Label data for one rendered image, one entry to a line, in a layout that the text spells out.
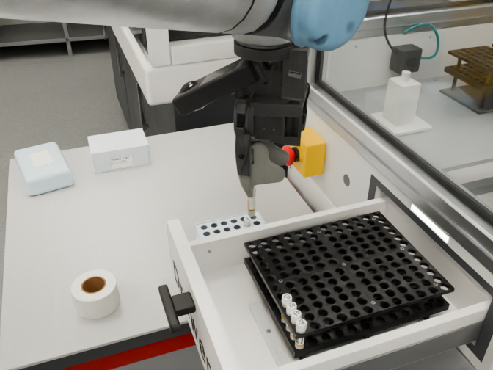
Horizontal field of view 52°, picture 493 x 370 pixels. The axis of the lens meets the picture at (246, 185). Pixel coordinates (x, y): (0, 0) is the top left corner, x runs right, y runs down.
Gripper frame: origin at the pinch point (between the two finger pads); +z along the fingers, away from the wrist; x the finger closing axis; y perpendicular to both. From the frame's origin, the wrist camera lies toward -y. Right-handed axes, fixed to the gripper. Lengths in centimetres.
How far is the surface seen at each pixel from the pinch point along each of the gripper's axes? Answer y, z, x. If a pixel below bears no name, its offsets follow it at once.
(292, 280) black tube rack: 7.6, 8.5, -8.2
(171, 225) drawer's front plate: -10.0, 5.7, -3.6
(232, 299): -0.7, 14.9, -7.0
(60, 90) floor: -174, 98, 236
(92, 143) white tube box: -42, 17, 36
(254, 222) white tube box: -1.7, 19.1, 16.5
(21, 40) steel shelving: -230, 83, 288
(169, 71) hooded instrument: -32, 9, 62
